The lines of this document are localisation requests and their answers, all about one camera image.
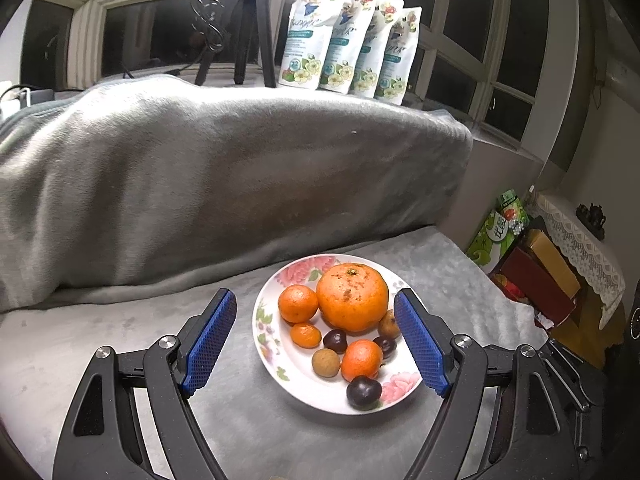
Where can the white window frame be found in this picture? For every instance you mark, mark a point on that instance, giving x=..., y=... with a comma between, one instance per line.
x=82, y=35

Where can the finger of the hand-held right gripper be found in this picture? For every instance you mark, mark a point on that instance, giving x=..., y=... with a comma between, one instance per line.
x=570, y=380

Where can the brown longan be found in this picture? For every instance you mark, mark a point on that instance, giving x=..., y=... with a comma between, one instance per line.
x=326, y=362
x=389, y=325

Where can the brown cardboard box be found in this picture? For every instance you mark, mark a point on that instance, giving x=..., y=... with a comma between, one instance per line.
x=552, y=260

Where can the dark purple fruit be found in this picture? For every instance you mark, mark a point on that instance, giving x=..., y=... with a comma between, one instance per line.
x=335, y=341
x=364, y=393
x=386, y=345

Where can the dark small figurine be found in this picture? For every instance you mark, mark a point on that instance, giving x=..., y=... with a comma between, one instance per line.
x=591, y=217

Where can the floral white refill pouch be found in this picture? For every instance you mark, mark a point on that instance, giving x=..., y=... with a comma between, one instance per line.
x=345, y=55
x=372, y=67
x=397, y=72
x=305, y=35

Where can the black tripod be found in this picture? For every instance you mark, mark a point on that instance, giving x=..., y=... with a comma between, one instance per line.
x=252, y=15

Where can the medium mandarin orange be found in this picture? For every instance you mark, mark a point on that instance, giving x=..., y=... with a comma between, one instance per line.
x=298, y=303
x=362, y=360

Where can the large orange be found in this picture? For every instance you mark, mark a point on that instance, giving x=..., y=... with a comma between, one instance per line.
x=352, y=297

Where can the red box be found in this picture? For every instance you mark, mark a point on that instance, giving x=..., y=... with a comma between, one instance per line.
x=535, y=285

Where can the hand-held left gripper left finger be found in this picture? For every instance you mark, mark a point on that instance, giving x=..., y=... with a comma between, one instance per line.
x=212, y=340

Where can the grey fleece blanket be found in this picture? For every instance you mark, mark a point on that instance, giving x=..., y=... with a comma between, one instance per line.
x=200, y=185

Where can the tiny mandarin orange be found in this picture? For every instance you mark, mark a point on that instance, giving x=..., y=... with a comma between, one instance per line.
x=305, y=336

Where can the green printed box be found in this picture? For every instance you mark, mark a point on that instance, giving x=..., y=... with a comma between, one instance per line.
x=495, y=240

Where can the lace-covered side table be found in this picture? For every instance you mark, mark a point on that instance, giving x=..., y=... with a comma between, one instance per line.
x=585, y=255

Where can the floral white plate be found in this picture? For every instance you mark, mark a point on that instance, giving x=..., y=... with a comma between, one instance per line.
x=295, y=385

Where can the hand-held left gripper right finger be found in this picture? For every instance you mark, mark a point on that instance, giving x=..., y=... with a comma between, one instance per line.
x=417, y=340

